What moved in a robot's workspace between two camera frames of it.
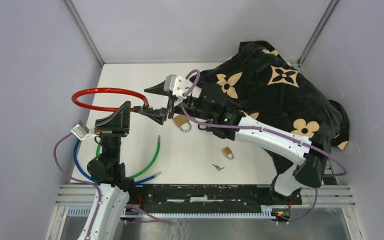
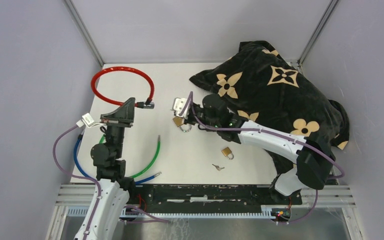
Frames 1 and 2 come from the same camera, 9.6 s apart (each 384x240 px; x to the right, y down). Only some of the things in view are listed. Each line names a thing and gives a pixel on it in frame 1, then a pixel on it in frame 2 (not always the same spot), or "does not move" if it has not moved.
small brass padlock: x=226 y=151 does not move
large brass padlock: x=181 y=119 does not move
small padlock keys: x=217 y=167 does not move
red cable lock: x=111 y=89 to x=146 y=104
